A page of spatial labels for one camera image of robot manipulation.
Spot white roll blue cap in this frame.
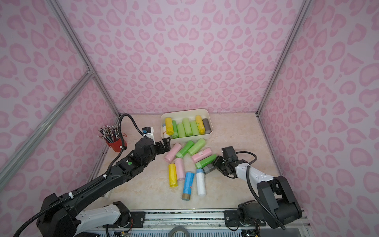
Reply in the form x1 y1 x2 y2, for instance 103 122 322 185
196 168 206 196
162 123 167 138

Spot dark green roll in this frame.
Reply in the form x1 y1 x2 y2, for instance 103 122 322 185
172 120 179 139

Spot grey roll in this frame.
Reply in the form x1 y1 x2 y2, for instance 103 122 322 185
202 164 216 174
202 118 212 134

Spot light green roll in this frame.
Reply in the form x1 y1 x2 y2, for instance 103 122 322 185
188 138 206 156
182 118 192 137

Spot yellow roll with label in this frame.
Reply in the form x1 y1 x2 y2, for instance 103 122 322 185
195 115 205 135

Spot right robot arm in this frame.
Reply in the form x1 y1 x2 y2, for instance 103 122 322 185
213 146 303 230

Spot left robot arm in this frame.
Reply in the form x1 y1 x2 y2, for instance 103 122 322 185
14 136 171 237

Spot pink roll upper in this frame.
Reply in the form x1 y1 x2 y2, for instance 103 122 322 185
164 143 182 164

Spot pink roll with label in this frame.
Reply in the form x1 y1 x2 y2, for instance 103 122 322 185
191 148 212 163

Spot pink roll lower middle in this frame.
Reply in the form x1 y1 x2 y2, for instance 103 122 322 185
174 158 186 181

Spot white plastic storage box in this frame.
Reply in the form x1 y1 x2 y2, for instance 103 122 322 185
160 109 214 144

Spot red pen holder cup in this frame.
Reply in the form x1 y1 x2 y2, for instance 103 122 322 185
106 133 127 153

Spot bundle of pens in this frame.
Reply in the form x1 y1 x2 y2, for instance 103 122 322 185
99 125 120 144

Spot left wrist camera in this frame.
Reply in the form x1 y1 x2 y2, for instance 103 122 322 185
142 127 156 145

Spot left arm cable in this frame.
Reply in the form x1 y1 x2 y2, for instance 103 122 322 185
106 113 144 175

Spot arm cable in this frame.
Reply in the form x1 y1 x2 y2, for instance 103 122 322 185
106 113 144 175
235 150 286 230

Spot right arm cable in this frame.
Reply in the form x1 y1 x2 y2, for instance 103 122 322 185
235 150 286 230

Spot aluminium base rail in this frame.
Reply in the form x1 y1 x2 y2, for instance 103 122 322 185
54 207 314 237

